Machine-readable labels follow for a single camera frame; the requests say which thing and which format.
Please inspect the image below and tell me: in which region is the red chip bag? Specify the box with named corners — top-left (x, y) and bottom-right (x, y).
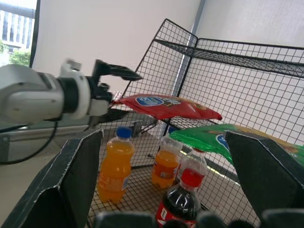
top-left (111, 94), bottom-right (223, 121)

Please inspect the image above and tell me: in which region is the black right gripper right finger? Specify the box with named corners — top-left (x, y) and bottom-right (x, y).
top-left (223, 130), bottom-right (304, 220)

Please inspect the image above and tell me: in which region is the orange soda bottle blue cap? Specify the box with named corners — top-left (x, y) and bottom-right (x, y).
top-left (97, 126), bottom-right (135, 204)

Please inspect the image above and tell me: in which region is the green chip bag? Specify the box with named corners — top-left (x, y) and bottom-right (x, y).
top-left (169, 123), bottom-right (304, 167)

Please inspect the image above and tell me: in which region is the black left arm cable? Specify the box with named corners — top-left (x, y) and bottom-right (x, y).
top-left (0, 118), bottom-right (59, 165)

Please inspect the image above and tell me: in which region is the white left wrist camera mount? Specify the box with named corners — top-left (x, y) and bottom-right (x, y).
top-left (58, 58), bottom-right (110, 120)

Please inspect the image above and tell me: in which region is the black bracket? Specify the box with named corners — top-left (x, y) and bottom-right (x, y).
top-left (131, 118), bottom-right (159, 138)

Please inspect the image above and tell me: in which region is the black window frame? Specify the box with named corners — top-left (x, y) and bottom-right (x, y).
top-left (29, 0), bottom-right (41, 69)

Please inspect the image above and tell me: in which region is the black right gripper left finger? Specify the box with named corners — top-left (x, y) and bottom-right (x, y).
top-left (0, 128), bottom-right (105, 228)

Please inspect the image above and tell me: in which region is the silver conveyor frame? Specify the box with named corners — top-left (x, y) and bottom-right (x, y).
top-left (0, 117), bottom-right (105, 162)

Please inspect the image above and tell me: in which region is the black wire rack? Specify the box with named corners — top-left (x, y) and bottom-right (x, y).
top-left (85, 18), bottom-right (304, 228)

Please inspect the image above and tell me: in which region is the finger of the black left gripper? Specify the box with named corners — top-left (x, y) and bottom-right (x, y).
top-left (89, 108), bottom-right (134, 126)
top-left (92, 59), bottom-right (144, 83)

